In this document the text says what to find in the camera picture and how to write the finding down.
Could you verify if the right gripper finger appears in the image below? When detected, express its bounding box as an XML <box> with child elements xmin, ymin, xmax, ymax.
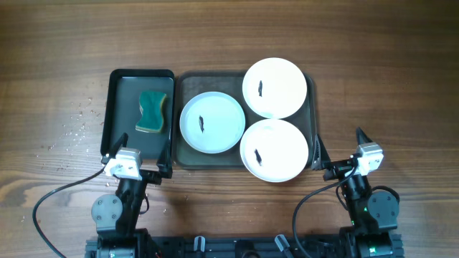
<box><xmin>356</xmin><ymin>127</ymin><xmax>373</xmax><ymax>145</ymax></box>
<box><xmin>311</xmin><ymin>134</ymin><xmax>331</xmax><ymax>171</ymax></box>

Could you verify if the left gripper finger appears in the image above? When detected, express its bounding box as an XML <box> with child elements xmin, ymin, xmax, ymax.
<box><xmin>156</xmin><ymin>140</ymin><xmax>173</xmax><ymax>178</ymax></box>
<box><xmin>101</xmin><ymin>133</ymin><xmax>128</xmax><ymax>164</ymax></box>

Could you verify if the white plate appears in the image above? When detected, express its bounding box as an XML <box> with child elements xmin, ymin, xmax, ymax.
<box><xmin>240</xmin><ymin>119</ymin><xmax>309</xmax><ymax>183</ymax></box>
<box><xmin>242</xmin><ymin>57</ymin><xmax>308</xmax><ymax>119</ymax></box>

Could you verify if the green yellow sponge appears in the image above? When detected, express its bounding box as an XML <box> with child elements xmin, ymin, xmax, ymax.
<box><xmin>136</xmin><ymin>91</ymin><xmax>166</xmax><ymax>133</ymax></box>

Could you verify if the light blue plate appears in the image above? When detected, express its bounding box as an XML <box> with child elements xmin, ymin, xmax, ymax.
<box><xmin>179</xmin><ymin>92</ymin><xmax>245</xmax><ymax>154</ymax></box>

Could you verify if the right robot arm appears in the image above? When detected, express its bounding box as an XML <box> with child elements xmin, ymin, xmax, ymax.
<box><xmin>312</xmin><ymin>128</ymin><xmax>404</xmax><ymax>257</ymax></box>

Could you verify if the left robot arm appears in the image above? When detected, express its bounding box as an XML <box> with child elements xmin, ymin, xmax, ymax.
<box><xmin>85</xmin><ymin>133</ymin><xmax>172</xmax><ymax>258</ymax></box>

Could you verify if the black rectangular sponge tray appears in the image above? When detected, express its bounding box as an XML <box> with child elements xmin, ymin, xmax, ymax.
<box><xmin>100</xmin><ymin>69</ymin><xmax>175</xmax><ymax>160</ymax></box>

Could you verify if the dark brown serving tray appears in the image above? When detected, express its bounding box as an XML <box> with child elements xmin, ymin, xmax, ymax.
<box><xmin>171</xmin><ymin>71</ymin><xmax>317</xmax><ymax>170</ymax></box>

